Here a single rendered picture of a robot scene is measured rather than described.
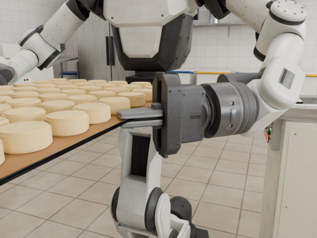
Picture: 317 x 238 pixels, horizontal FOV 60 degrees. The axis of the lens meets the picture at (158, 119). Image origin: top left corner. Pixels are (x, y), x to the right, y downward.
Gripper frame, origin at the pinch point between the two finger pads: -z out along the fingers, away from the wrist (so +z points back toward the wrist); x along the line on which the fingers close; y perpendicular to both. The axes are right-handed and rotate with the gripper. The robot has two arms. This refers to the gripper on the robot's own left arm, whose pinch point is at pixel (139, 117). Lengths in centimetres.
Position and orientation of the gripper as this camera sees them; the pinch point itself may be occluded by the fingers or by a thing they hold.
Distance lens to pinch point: 39.6
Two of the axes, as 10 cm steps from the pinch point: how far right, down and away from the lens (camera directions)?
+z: 9.2, -0.9, 3.9
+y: 4.0, 2.1, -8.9
